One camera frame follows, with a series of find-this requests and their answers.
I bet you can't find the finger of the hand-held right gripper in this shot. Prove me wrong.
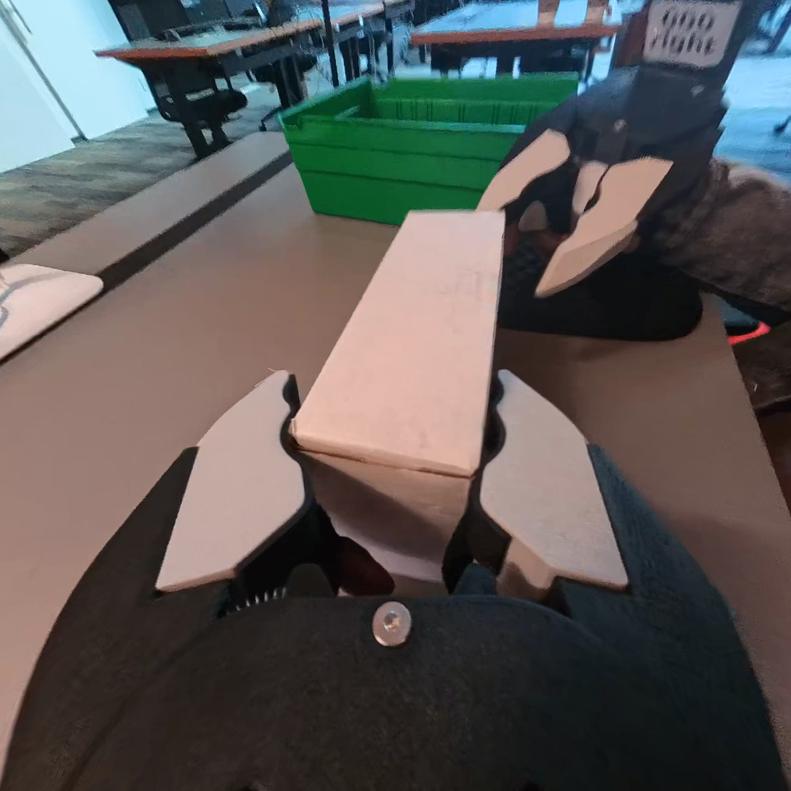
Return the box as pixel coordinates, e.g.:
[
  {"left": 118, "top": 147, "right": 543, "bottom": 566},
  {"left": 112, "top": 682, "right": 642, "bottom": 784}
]
[
  {"left": 534, "top": 157, "right": 676, "bottom": 299},
  {"left": 477, "top": 129, "right": 572, "bottom": 214}
]

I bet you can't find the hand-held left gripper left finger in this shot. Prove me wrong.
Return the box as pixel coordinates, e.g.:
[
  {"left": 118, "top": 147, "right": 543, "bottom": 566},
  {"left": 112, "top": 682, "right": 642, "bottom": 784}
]
[{"left": 154, "top": 370, "right": 311, "bottom": 594}]

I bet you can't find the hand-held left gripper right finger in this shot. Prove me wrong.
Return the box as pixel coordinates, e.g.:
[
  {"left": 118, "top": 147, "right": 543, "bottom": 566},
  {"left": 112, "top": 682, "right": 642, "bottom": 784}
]
[{"left": 473, "top": 370, "right": 631, "bottom": 605}]

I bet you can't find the white cardboard mailer box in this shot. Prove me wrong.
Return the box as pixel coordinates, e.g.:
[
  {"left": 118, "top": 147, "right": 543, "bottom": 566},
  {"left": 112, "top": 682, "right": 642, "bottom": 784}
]
[{"left": 289, "top": 209, "right": 509, "bottom": 583}]

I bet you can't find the person's right forearm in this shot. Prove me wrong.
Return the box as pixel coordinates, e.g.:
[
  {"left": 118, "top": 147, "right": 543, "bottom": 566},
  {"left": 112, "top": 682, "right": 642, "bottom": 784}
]
[{"left": 637, "top": 157, "right": 791, "bottom": 311}]

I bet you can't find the wooden-top office desk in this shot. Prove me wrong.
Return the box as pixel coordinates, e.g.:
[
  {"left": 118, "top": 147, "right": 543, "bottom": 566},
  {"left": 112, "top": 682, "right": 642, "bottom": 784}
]
[
  {"left": 410, "top": 0, "right": 623, "bottom": 79},
  {"left": 94, "top": 17, "right": 326, "bottom": 160}
]

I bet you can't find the grey desk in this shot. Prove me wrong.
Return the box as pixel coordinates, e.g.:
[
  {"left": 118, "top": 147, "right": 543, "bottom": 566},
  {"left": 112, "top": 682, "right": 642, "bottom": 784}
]
[{"left": 0, "top": 131, "right": 791, "bottom": 755}]

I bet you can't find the large green plastic bin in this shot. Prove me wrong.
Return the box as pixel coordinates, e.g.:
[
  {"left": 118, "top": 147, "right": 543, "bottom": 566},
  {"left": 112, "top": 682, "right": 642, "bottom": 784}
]
[{"left": 278, "top": 72, "right": 580, "bottom": 227}]

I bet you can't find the black pole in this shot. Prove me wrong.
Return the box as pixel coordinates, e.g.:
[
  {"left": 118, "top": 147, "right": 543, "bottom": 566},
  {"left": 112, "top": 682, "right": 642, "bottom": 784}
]
[{"left": 320, "top": 0, "right": 342, "bottom": 89}]

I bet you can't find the white board stand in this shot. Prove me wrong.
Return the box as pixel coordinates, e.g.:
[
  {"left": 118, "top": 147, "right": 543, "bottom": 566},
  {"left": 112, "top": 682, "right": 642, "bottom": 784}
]
[{"left": 0, "top": 263, "right": 105, "bottom": 360}]

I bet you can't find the black office chair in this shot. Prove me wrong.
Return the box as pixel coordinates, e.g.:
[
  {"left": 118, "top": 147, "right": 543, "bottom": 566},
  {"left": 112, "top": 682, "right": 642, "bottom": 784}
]
[{"left": 150, "top": 79, "right": 249, "bottom": 123}]

